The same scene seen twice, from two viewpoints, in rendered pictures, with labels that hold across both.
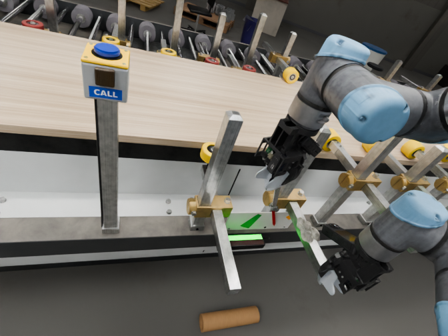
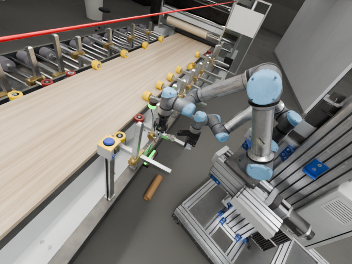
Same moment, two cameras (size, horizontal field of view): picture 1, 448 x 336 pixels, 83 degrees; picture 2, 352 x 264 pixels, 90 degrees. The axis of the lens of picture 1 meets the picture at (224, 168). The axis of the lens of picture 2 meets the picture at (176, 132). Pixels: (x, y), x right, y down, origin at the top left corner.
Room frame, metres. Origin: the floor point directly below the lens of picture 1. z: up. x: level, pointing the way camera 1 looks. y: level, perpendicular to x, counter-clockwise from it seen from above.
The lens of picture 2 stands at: (-0.08, 0.47, 1.82)
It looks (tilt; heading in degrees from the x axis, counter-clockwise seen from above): 42 degrees down; 306
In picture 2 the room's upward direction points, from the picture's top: 20 degrees clockwise
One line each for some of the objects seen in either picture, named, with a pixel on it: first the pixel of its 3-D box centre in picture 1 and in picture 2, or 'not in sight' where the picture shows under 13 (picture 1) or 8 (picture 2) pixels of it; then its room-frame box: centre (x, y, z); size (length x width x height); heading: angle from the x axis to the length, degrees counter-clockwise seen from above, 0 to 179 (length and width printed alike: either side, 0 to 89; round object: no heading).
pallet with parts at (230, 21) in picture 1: (207, 12); not in sight; (6.03, 1.54, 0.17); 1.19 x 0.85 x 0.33; 94
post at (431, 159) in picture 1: (393, 194); (178, 101); (0.85, -0.65, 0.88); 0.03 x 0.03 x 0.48; 27
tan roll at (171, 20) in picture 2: not in sight; (197, 31); (2.28, -2.29, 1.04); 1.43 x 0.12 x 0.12; 27
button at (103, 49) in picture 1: (107, 52); (109, 141); (0.40, 0.25, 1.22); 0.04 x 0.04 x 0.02
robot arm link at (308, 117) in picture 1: (310, 113); (165, 110); (0.48, -0.12, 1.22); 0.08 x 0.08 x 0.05
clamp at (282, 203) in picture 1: (283, 197); (153, 132); (0.64, -0.22, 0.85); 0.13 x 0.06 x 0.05; 117
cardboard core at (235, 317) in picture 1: (229, 318); (153, 187); (0.53, -0.30, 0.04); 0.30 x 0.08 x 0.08; 117
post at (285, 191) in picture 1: (285, 187); (154, 129); (0.62, -0.20, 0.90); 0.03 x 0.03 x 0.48; 27
